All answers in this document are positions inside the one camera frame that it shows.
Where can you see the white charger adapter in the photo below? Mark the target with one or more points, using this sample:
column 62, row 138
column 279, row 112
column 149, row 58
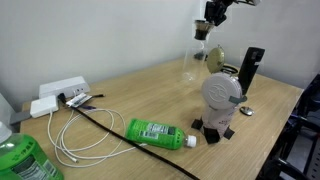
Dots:
column 43, row 106

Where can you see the large green bottle foreground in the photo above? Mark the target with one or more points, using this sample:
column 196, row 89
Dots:
column 22, row 158

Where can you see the white power strip box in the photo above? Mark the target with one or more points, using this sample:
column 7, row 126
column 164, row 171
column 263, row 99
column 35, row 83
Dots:
column 69, row 87

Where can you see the green plastic bottle lying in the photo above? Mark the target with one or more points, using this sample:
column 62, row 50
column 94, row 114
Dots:
column 158, row 134

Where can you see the olive round mirror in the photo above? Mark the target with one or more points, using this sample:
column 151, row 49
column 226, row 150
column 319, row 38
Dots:
column 215, row 59

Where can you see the black rectangular stand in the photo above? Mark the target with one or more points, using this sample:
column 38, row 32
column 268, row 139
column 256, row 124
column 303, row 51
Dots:
column 249, row 67

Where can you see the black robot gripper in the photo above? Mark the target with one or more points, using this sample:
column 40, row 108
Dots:
column 215, row 10

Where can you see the black chair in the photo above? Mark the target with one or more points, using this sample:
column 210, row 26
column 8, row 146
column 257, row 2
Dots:
column 276, row 162

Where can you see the silver foil packet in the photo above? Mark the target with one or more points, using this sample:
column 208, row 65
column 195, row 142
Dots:
column 78, row 100

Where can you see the clear glass bottle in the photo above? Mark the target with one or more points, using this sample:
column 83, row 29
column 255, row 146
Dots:
column 197, row 50

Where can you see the small silver oval object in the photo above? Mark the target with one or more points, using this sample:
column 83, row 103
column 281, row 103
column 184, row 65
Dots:
column 246, row 111

